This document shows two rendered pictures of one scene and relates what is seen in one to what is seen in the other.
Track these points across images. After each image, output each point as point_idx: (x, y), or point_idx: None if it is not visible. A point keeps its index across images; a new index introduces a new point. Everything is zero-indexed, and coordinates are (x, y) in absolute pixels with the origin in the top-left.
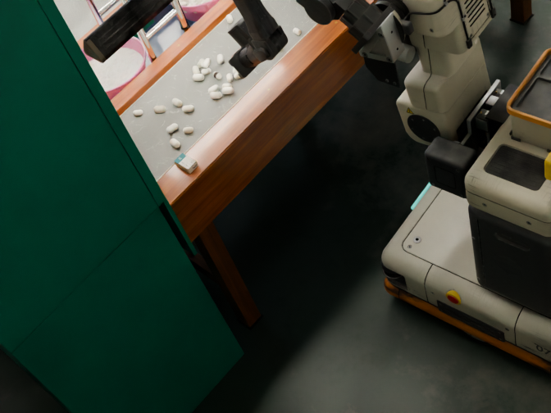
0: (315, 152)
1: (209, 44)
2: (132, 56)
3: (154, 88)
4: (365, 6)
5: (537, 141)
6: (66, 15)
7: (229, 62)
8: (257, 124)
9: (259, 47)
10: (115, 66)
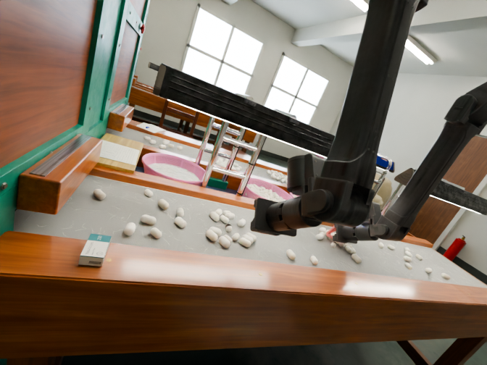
0: (231, 356)
1: (243, 213)
2: (194, 180)
3: (180, 196)
4: None
5: None
6: (191, 153)
7: (256, 200)
8: (217, 294)
9: (322, 189)
10: (179, 174)
